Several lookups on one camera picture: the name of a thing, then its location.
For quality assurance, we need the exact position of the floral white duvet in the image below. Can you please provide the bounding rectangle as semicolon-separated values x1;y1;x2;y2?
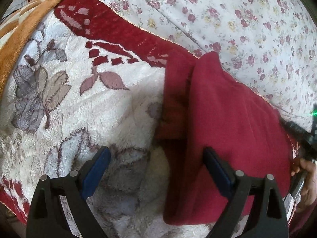
99;0;316;129

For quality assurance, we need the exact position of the person's right hand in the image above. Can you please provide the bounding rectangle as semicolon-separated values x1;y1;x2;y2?
291;157;316;213

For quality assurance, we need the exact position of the dark red small sweater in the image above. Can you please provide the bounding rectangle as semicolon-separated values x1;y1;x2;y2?
156;52;292;226

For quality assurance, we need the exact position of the orange checkered plush blanket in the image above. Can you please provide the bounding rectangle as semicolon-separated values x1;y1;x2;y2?
1;0;62;93

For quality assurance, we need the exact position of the red white plush blanket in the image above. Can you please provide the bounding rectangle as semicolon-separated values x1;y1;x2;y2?
1;0;212;237

